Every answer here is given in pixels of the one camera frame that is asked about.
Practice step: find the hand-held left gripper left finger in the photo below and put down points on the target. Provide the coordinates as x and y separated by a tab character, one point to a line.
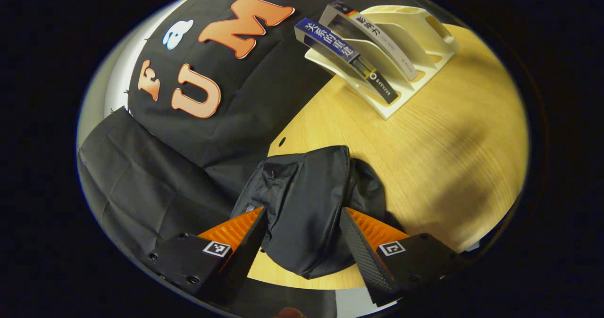
247	252

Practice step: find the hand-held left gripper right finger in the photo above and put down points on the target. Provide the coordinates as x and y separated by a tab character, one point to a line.
363	261

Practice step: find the black schoolbag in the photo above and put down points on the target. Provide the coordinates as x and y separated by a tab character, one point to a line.
302	205

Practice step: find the blue cover book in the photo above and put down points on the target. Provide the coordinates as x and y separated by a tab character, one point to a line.
330	42

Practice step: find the cream plastic bookshelf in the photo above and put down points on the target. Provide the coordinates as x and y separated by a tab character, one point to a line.
424	39

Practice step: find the grey cover book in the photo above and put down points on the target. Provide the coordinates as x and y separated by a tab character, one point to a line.
373	30

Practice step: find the black backdrop cloth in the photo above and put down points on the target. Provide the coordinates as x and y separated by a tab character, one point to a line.
226	120

